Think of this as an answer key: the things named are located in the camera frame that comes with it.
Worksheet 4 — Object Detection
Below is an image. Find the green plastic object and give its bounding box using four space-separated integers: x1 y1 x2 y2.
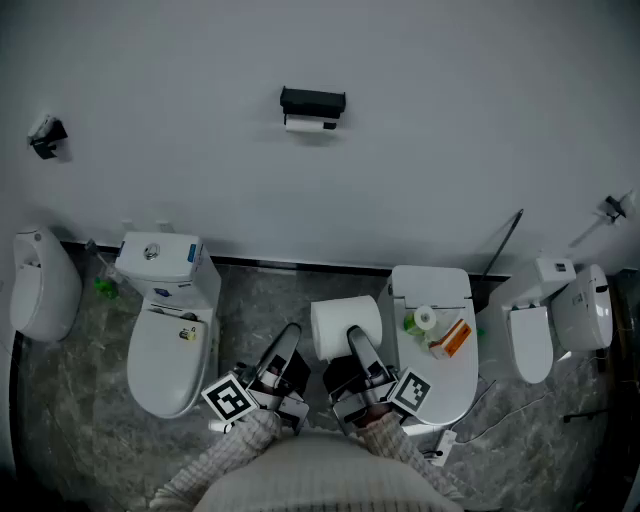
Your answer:
93 276 121 301

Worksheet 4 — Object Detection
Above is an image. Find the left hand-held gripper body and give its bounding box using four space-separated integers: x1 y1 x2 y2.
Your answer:
200 348 313 436

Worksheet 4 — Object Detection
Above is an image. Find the white floor cable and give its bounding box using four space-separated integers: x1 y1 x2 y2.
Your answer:
452 349 609 446

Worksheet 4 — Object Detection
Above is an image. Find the person's right forearm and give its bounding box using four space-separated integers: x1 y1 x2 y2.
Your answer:
357 405 466 501

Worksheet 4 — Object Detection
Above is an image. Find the black floor stand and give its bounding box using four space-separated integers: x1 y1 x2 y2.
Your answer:
563 408 609 424

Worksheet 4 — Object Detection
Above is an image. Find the person's torso in knit sweater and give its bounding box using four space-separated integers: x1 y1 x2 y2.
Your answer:
192 430 451 512

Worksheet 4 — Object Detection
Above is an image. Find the grey angle valve with hose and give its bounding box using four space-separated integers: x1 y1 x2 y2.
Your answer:
83 238 120 281

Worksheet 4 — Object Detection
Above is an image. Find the white toilet with flush tank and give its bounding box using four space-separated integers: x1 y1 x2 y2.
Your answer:
113 230 223 420

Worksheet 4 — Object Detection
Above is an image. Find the white urinal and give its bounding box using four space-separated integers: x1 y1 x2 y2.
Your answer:
8 225 84 344

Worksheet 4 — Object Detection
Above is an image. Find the orange cardboard box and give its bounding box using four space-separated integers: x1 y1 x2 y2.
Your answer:
428 318 474 361

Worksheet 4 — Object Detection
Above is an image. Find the person's left forearm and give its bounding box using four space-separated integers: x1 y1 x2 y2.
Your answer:
149 409 284 512

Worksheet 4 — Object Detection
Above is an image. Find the small black wall holder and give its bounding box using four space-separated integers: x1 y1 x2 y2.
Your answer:
27 113 70 161

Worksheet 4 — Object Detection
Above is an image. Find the wall hand sprayer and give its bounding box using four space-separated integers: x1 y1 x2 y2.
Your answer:
567 189 639 249

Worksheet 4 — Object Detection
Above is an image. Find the green tape roll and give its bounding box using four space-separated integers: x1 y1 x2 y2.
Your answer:
402 303 441 351

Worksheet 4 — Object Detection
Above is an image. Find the clear glass panel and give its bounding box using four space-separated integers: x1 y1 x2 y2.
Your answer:
477 208 525 281

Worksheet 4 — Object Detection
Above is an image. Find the white toilet paper roll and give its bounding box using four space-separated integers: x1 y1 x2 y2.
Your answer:
309 294 384 363

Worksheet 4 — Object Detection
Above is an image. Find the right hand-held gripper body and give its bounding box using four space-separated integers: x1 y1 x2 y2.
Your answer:
322 354 433 437

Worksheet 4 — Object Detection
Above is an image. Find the white power strip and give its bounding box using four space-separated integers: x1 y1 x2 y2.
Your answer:
432 429 459 469

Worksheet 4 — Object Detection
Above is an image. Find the white smart toilet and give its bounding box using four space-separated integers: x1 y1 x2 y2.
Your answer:
377 264 480 426

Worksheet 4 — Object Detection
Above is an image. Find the black shelf paper holder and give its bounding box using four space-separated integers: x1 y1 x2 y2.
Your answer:
278 85 348 132

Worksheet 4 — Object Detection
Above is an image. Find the white toilet with box tank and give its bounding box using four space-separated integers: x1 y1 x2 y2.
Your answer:
487 257 576 385

